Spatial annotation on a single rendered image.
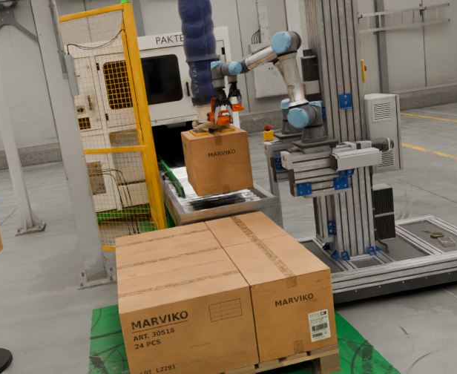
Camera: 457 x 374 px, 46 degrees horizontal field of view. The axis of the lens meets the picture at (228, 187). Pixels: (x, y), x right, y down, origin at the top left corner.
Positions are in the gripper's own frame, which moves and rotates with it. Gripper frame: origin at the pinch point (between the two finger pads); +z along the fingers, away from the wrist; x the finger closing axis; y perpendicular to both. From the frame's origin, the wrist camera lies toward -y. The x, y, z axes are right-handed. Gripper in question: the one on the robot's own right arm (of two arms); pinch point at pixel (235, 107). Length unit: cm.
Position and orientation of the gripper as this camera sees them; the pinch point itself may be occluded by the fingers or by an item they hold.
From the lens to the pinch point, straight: 425.8
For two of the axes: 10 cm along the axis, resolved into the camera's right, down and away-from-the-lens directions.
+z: 1.3, 9.7, 2.2
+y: 1.9, 1.9, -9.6
